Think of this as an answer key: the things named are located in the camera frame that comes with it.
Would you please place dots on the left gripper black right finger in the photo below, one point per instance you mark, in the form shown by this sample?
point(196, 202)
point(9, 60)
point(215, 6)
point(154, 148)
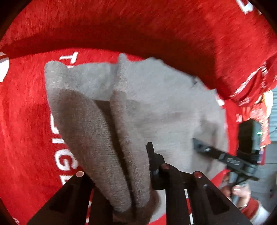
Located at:
point(191, 198)

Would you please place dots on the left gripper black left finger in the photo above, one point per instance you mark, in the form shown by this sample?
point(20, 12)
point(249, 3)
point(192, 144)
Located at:
point(78, 201)

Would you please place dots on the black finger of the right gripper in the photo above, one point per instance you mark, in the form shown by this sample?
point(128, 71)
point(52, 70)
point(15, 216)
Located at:
point(207, 150)

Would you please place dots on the grey knit sweater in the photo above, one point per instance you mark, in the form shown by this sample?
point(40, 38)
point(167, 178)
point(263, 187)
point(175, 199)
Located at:
point(107, 113)

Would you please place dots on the person's right hand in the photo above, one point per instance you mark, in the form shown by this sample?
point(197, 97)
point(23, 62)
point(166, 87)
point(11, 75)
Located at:
point(243, 192)

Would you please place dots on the red white sleeve cuff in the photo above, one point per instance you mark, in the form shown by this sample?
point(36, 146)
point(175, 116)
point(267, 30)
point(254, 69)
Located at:
point(255, 212)

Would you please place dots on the red printed blanket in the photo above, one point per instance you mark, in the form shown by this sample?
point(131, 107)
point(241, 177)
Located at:
point(228, 45)

